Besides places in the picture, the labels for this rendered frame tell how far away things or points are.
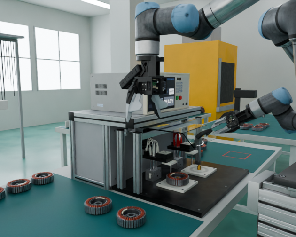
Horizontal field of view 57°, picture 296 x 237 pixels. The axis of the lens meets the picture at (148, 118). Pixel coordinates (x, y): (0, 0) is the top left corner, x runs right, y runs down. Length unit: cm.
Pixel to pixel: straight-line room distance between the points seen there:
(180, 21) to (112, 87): 75
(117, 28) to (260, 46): 315
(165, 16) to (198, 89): 433
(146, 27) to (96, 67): 854
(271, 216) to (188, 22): 58
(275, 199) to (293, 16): 62
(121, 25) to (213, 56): 185
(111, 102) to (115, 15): 431
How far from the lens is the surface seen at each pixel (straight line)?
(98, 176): 143
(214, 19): 88
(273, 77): 658
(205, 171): 156
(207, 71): 503
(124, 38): 546
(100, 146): 137
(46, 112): 850
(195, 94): 513
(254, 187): 87
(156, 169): 143
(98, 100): 152
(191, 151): 158
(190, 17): 78
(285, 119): 122
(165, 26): 80
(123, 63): 544
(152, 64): 83
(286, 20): 112
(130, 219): 105
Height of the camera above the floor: 128
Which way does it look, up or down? 8 degrees down
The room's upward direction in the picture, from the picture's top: straight up
